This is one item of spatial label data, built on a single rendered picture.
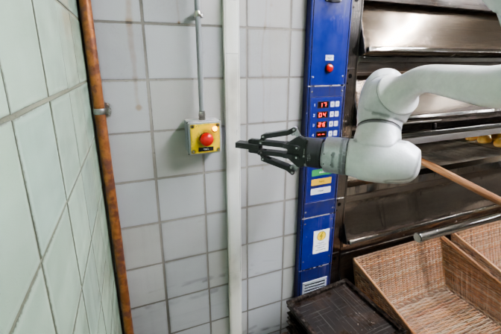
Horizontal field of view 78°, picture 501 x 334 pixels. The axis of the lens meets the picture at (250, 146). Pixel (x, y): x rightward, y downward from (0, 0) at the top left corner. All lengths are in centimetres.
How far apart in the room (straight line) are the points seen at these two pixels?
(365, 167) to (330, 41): 54
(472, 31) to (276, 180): 107
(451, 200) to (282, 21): 126
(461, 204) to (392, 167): 122
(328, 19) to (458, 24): 68
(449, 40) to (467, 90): 101
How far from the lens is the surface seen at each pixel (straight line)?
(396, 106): 76
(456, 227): 121
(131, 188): 102
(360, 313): 129
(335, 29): 114
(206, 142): 90
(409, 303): 179
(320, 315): 125
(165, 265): 117
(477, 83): 55
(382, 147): 73
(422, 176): 163
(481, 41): 172
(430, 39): 148
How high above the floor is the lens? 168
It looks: 15 degrees down
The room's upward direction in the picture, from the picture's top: straight up
